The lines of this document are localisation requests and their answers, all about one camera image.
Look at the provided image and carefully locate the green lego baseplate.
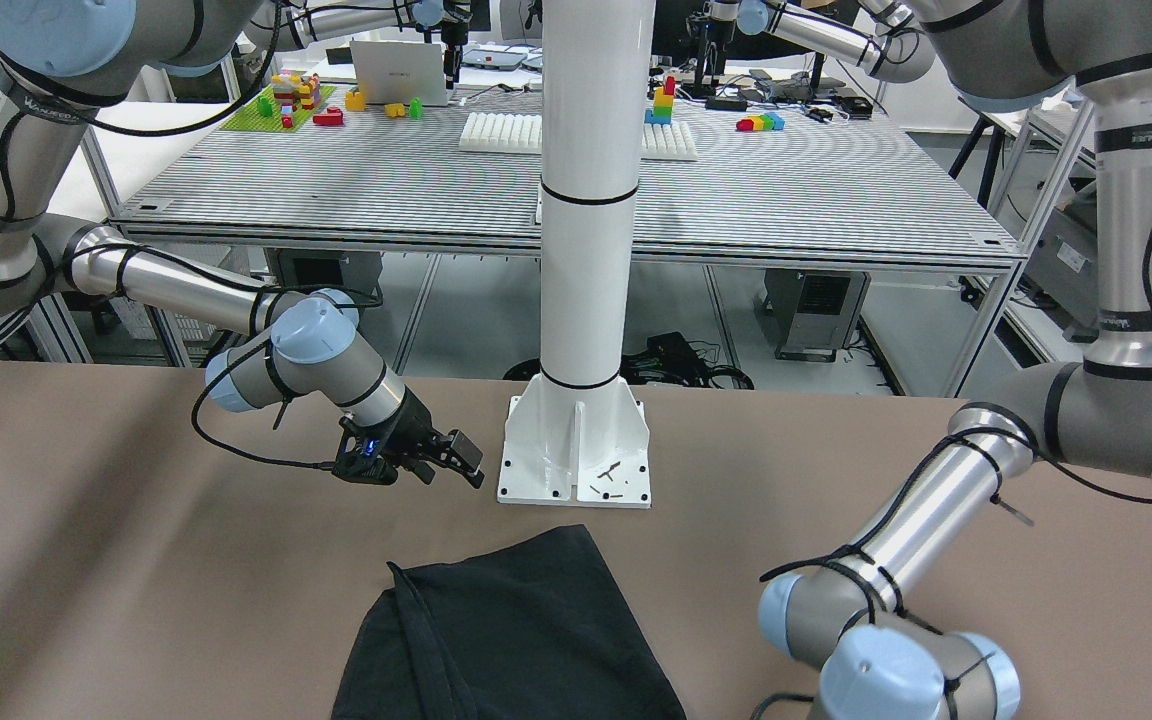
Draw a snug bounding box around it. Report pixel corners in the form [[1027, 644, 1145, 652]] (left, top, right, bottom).
[[220, 85, 338, 132]]

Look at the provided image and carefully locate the grey slatted work table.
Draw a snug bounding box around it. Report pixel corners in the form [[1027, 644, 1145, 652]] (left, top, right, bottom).
[[111, 92, 1026, 397]]

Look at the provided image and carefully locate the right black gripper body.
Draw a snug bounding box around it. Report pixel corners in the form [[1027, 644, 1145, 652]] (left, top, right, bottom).
[[367, 391, 445, 473]]

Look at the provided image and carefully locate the black printed t-shirt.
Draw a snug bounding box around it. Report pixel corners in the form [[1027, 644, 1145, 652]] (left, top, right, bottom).
[[332, 525, 685, 719]]

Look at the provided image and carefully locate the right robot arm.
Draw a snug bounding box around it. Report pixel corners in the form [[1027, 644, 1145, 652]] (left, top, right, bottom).
[[0, 1, 484, 487]]

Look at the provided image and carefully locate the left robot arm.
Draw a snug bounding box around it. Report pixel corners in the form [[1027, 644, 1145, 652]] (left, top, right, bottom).
[[738, 1, 1152, 719]]

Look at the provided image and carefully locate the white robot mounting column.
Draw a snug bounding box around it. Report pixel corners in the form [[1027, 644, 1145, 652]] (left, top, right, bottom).
[[495, 1, 655, 509]]

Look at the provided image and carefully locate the white laptop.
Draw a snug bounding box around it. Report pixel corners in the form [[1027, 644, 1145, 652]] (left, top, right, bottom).
[[349, 41, 450, 108]]

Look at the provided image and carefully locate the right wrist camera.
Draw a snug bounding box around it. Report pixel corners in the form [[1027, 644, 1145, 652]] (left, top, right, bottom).
[[329, 416, 397, 486]]

